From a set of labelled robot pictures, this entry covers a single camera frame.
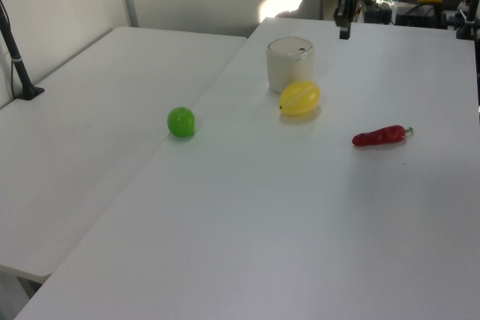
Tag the white garbage bin with lid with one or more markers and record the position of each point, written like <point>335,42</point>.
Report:
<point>289,72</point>

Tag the black equipment box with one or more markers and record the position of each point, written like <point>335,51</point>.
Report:
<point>420,14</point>

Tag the yellow toy melon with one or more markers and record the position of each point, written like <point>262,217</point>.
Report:
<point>300,98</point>

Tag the red toy chili pepper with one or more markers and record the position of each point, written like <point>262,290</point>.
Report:
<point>378,137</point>

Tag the green toy apple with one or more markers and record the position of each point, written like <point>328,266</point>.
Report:
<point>181,122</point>

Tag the black clamped camera stand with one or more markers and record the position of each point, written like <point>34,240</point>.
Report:
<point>471,9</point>

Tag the black camera stand with base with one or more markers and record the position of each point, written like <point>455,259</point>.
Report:
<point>15,57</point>

